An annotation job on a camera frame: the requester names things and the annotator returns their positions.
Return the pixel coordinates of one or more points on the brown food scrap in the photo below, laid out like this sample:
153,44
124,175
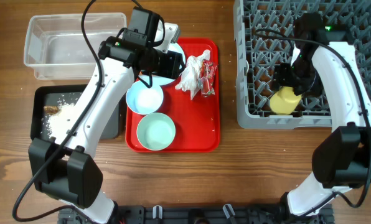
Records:
48,109

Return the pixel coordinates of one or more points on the light blue plate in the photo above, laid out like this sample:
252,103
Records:
146,77

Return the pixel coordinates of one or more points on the white rice pile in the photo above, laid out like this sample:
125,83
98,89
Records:
54,123

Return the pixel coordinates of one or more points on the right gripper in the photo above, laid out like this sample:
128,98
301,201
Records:
281,78

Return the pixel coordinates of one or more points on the black plastic tray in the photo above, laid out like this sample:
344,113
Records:
58,95

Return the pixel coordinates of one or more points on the white napkin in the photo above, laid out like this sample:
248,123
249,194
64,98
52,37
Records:
190,75

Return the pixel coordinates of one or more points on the yellow plastic cup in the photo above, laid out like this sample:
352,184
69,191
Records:
284,101

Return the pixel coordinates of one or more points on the grey dishwasher rack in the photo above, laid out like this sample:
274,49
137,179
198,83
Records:
257,58

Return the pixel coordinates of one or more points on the pale green bowl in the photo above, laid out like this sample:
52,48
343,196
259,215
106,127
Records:
156,131

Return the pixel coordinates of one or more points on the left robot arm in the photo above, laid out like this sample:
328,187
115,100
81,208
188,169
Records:
63,166

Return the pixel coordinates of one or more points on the red serving tray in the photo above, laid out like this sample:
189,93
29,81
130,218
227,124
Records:
197,121

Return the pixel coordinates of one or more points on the light blue bowl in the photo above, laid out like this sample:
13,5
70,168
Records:
143,100

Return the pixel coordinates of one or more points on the clear plastic bin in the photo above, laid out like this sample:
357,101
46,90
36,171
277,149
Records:
56,50

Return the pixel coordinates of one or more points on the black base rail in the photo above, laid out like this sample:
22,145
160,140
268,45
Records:
179,215

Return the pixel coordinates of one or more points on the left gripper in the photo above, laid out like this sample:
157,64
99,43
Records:
172,68

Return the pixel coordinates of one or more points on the red snack wrapper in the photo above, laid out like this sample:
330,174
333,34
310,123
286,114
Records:
207,77

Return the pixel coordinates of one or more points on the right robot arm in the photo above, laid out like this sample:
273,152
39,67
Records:
323,61

